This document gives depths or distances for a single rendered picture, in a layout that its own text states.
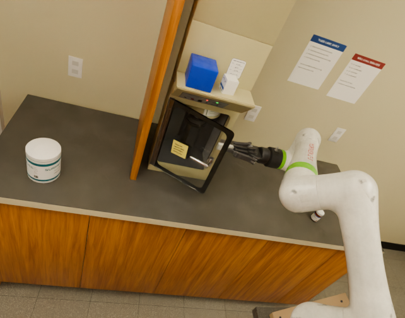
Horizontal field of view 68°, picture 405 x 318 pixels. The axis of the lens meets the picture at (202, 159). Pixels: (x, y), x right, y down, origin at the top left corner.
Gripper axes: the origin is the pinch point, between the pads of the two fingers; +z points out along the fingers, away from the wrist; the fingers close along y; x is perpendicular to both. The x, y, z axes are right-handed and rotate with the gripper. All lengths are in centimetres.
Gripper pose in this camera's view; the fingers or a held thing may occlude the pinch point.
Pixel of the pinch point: (224, 147)
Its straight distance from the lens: 131.9
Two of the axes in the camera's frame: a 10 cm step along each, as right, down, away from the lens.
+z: -9.5, -1.9, -2.6
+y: 0.6, 6.9, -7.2
